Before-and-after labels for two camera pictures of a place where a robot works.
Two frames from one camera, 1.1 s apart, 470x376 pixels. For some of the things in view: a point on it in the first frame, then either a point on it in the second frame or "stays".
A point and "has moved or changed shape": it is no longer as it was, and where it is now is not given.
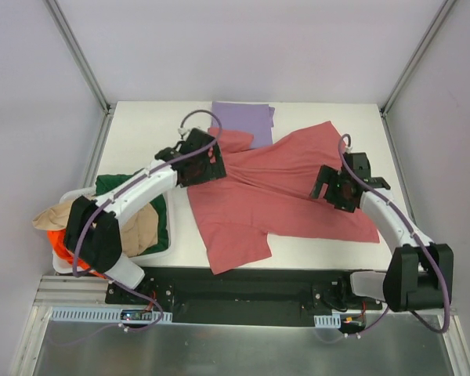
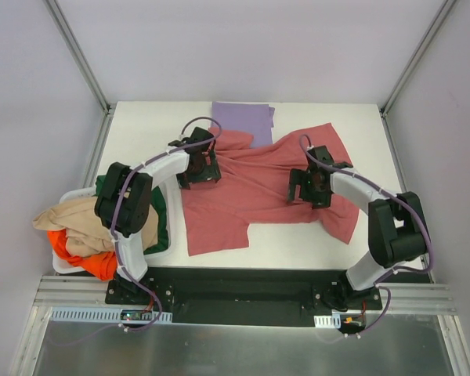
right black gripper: x=323 y=184 → x=301 y=188
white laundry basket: x=61 y=265 stays
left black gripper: x=216 y=155 stays
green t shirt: x=106 y=182 stays
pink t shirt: x=268 y=189 has moved or changed shape
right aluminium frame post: x=435 y=23 stays
